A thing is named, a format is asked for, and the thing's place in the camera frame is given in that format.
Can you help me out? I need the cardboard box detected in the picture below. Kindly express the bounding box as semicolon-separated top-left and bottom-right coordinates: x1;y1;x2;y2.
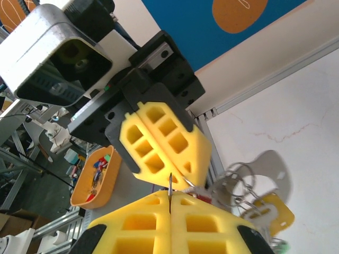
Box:
0;208;52;254

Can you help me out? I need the yellow key tag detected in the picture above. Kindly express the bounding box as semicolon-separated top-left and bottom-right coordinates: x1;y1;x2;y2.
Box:
245;192;296;237

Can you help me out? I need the red tagged key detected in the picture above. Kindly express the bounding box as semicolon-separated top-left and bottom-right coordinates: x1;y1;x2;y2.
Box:
167;172;212;214

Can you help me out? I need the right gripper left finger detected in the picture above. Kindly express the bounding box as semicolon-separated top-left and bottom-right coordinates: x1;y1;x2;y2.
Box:
70;192;171;254

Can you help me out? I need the aluminium side table rail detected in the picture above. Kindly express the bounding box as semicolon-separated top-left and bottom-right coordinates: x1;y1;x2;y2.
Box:
211;37;339;117

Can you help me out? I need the orange plastic bin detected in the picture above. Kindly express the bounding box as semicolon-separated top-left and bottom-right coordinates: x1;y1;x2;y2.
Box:
70;144;122;210

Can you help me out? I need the green key tag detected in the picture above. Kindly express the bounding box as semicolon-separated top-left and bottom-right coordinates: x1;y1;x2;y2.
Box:
270;238;291;254

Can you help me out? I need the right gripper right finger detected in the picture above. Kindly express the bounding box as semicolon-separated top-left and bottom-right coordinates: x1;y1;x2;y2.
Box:
169;192;275;254

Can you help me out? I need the metal key holder with rings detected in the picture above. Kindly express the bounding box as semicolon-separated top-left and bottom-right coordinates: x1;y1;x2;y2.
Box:
182;149;293;222

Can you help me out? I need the blue panel with orange oval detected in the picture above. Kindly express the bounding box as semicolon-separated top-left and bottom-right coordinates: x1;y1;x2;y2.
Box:
140;0;317;72

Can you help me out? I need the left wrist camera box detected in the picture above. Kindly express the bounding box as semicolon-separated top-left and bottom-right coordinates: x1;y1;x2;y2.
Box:
0;4;139;108

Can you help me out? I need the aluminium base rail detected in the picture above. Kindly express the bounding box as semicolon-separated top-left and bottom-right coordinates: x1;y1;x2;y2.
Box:
194;113;225;186

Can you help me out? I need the teal plastic container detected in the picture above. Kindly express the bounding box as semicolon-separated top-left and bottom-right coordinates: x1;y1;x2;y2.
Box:
64;148;81;165

